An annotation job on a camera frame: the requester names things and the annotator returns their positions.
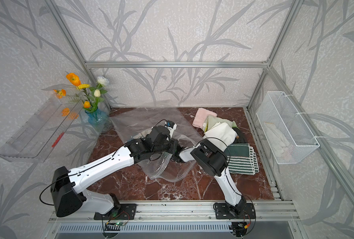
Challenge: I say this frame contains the clear plastic vacuum bag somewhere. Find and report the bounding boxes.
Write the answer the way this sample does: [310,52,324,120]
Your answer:
[111,108,202,182]

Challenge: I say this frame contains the blue patterned towel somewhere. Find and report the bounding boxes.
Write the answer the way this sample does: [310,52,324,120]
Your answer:
[132,128,152,139]

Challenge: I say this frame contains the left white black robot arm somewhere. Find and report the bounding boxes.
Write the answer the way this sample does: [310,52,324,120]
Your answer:
[50,121,178,218]

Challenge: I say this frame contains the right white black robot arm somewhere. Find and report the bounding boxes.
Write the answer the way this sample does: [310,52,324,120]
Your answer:
[169,137,246,210]

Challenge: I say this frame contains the light green folded towel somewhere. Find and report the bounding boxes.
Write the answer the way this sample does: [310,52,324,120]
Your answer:
[203,115,238,132]

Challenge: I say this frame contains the pink folded towel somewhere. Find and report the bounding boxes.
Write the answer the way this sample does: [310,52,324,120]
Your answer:
[192,108,217,129]

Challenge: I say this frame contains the green white striped towel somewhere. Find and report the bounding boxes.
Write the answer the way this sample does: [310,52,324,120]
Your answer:
[225,143,259,175]

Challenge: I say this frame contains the blue glass vase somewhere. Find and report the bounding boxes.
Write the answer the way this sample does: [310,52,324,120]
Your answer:
[85,108,113,133]

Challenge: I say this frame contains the orange white artificial flowers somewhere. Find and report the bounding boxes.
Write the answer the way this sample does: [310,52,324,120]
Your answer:
[66,73,110,113]

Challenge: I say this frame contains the red clip on shelf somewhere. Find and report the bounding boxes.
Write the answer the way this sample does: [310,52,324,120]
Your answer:
[51,132,64,148]

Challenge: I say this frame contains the white cloth in basket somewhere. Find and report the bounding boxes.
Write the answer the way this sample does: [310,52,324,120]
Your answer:
[264,122,292,162]

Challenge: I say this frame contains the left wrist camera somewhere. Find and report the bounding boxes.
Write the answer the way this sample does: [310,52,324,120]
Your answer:
[165,120,177,138]

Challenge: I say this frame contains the aluminium front rail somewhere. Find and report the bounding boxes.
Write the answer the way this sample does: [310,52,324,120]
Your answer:
[48,201,300,223]

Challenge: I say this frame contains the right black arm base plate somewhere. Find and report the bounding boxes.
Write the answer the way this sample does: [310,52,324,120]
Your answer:
[213,203,256,220]

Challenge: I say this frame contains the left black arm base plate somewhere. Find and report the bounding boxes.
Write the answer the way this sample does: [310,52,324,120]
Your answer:
[93,204,137,221]

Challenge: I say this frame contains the white wire mesh basket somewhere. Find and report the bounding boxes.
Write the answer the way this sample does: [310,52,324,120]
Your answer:
[256,91,320,164]

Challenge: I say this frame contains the aluminium cage frame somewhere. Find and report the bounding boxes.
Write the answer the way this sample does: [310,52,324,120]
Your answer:
[45,1,354,206]

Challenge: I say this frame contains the clear acrylic wall shelf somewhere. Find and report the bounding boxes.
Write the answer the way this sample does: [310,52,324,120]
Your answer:
[0,96,82,163]

